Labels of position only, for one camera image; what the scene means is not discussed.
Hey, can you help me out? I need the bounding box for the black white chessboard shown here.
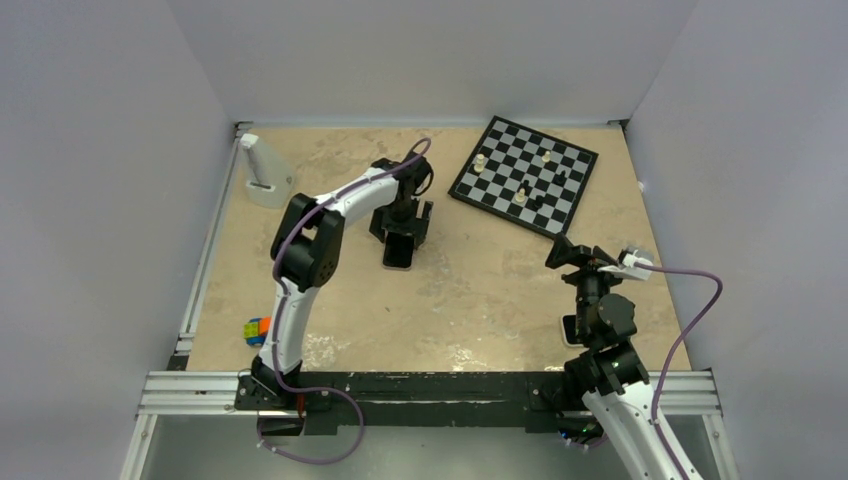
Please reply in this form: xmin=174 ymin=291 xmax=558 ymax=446
xmin=448 ymin=116 xmax=598 ymax=239

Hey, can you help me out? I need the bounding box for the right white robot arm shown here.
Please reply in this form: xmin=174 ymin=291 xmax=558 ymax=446
xmin=545 ymin=233 xmax=702 ymax=479

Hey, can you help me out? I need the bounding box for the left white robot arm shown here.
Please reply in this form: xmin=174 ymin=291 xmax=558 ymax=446
xmin=234 ymin=152 xmax=433 ymax=411

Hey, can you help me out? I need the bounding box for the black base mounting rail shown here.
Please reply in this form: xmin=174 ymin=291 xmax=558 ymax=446
xmin=255 ymin=371 xmax=592 ymax=436

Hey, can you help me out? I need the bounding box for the white dispenser stand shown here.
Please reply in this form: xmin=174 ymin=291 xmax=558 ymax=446
xmin=238 ymin=133 xmax=296 ymax=210

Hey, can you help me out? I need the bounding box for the colourful toy car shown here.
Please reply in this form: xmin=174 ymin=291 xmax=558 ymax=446
xmin=243 ymin=317 xmax=271 ymax=347

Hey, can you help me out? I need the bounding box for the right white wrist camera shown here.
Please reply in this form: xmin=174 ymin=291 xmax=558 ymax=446
xmin=598 ymin=248 xmax=654 ymax=281

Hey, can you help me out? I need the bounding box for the phone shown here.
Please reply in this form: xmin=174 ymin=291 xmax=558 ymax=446
xmin=382 ymin=232 xmax=415 ymax=270
xmin=561 ymin=314 xmax=582 ymax=348

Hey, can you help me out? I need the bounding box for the white chess piece left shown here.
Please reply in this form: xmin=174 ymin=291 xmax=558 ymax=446
xmin=473 ymin=154 xmax=487 ymax=173

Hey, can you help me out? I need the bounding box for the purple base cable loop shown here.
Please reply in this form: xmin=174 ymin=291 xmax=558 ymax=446
xmin=256 ymin=387 xmax=367 ymax=467

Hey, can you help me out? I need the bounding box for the aluminium frame rail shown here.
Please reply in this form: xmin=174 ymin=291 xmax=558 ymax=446
xmin=138 ymin=371 xmax=257 ymax=416

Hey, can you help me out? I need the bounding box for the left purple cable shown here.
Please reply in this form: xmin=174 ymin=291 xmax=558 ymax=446
xmin=270 ymin=137 xmax=433 ymax=399

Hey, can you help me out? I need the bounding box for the phone in white case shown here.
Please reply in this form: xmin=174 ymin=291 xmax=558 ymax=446
xmin=561 ymin=314 xmax=582 ymax=348

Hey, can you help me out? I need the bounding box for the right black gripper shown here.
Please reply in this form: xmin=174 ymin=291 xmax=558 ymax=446
xmin=544 ymin=231 xmax=630 ymax=340

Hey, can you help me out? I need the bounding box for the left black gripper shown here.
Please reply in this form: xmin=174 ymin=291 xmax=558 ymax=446
xmin=371 ymin=196 xmax=431 ymax=247

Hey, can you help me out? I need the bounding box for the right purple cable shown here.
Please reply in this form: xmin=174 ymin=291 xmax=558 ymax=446
xmin=639 ymin=263 xmax=725 ymax=480

